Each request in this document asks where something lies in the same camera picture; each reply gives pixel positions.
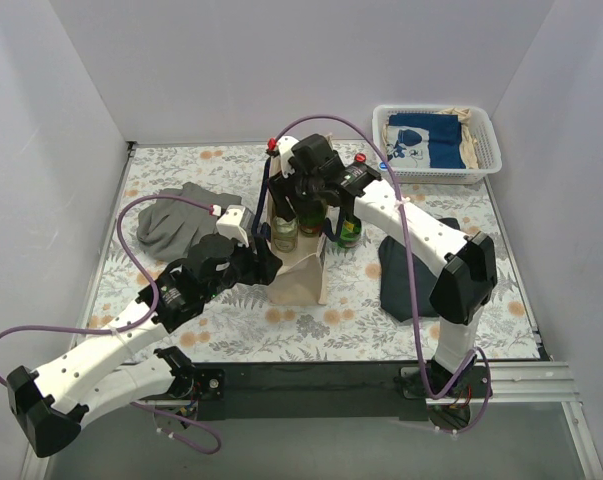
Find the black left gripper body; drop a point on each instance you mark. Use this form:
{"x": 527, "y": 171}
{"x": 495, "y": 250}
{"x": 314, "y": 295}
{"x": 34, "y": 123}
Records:
{"x": 260, "y": 260}

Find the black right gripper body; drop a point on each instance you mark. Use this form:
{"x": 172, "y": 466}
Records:
{"x": 301, "y": 189}

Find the green perrier bottle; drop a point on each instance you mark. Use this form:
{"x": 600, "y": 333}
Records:
{"x": 350, "y": 230}
{"x": 311, "y": 221}

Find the clear Chang bottle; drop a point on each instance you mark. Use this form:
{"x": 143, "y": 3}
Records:
{"x": 284, "y": 234}

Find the beige canvas tote bag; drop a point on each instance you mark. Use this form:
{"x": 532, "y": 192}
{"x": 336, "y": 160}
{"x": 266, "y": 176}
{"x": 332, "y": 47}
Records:
{"x": 301, "y": 280}

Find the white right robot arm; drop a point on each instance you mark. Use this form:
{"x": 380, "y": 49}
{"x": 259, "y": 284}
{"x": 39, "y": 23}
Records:
{"x": 464, "y": 267}

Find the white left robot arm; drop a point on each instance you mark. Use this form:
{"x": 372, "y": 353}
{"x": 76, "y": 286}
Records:
{"x": 55, "y": 401}

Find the floral table mat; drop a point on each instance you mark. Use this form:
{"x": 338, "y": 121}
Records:
{"x": 243, "y": 325}

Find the grey folded cloth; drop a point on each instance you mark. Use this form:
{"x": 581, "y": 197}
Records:
{"x": 167, "y": 229}

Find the white plastic basket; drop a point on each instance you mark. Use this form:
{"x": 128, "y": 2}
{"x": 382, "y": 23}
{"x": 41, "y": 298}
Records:
{"x": 487, "y": 148}

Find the blue printed cloth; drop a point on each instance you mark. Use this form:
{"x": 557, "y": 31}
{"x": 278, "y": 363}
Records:
{"x": 423, "y": 141}

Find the dark folded shorts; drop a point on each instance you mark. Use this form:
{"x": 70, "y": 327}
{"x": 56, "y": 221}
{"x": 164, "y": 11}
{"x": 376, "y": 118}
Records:
{"x": 395, "y": 297}

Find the beige cloth in basket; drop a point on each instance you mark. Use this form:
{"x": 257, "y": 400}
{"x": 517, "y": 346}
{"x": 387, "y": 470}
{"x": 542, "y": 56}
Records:
{"x": 468, "y": 142}

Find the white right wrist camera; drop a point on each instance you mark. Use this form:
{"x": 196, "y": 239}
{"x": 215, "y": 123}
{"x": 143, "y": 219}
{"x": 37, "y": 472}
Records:
{"x": 280, "y": 153}

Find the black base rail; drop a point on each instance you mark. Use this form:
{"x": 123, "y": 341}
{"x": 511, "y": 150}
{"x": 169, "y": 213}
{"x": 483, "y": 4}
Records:
{"x": 313, "y": 390}

